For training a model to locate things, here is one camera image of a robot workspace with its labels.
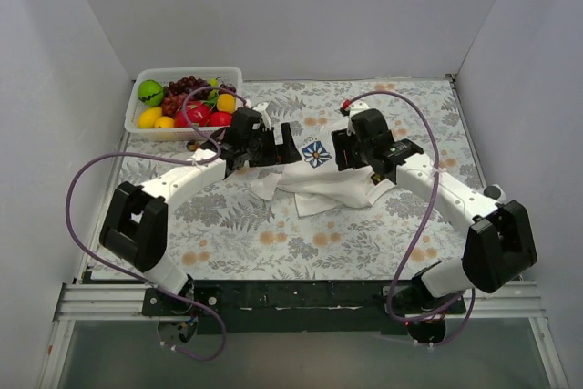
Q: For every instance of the white printed t-shirt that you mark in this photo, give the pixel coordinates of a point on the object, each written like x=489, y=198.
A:
x=317, y=184

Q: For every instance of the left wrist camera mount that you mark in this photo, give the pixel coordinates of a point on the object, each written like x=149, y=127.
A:
x=261, y=108

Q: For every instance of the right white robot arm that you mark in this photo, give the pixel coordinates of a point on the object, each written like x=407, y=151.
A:
x=499, y=243

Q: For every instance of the white plastic fruit basket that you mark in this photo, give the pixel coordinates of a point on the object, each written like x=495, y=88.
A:
x=183, y=103

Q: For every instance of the aluminium frame rail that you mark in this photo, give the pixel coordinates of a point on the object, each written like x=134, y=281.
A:
x=118, y=302

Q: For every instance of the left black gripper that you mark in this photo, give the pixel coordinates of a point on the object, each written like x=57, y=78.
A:
x=275, y=148

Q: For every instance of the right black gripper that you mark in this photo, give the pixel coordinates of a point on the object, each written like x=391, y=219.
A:
x=344, y=150

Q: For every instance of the yellow toy lemon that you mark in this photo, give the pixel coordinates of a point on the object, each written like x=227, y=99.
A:
x=149, y=117

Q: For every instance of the red toy apple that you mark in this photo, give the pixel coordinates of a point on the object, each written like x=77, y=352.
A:
x=219, y=119

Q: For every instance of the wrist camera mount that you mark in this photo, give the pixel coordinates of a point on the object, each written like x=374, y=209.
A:
x=350, y=109
x=261, y=108

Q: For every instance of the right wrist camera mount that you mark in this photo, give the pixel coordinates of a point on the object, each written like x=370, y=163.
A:
x=350, y=109

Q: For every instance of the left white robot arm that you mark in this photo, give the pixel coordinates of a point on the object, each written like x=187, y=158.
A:
x=137, y=221

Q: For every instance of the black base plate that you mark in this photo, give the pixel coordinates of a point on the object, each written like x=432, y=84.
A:
x=279, y=306

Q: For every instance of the yellow toy mango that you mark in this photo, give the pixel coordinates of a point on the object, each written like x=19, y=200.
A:
x=164, y=123

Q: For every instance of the red toy dragon fruit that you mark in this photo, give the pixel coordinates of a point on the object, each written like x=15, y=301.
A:
x=197, y=114

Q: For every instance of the green toy fruit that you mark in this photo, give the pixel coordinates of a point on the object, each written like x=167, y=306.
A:
x=150, y=93

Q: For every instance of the orange toy fruit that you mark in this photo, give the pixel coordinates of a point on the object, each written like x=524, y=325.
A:
x=226, y=103

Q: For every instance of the dark red toy grapes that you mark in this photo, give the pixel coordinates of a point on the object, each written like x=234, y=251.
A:
x=176, y=92

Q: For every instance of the small dark brooch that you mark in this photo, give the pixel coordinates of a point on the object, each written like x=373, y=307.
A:
x=192, y=146

